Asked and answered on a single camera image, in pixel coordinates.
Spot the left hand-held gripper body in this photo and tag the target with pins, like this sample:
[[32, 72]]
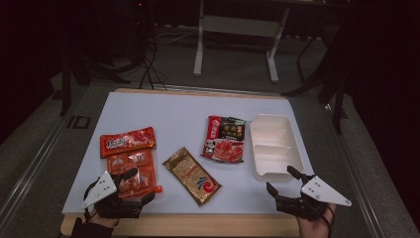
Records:
[[100, 191]]

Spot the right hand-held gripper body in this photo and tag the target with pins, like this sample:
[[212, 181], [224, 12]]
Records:
[[320, 191]]

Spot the orange snack packet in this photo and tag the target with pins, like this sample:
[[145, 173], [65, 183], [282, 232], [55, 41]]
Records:
[[128, 145]]

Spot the white plastic container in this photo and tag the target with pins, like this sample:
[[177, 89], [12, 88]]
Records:
[[275, 148]]

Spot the gold packet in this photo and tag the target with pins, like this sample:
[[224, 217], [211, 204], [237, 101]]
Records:
[[191, 175]]

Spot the red and black sauce packet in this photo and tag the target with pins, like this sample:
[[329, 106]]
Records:
[[226, 140]]

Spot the person's left hand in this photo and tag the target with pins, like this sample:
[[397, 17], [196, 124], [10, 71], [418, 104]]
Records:
[[105, 222]]

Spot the person's right hand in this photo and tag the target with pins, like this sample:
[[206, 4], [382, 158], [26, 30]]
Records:
[[315, 229]]

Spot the wooden table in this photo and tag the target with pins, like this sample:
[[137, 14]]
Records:
[[198, 224]]

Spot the white table mat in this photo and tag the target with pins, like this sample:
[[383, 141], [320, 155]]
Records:
[[185, 112]]

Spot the black metal stand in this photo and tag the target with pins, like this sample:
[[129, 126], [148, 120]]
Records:
[[336, 92], [66, 82]]

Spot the metal floor rail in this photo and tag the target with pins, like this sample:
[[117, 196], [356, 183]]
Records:
[[360, 185], [29, 172]]

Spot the white metal desk frame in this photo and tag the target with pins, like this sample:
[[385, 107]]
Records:
[[241, 26]]

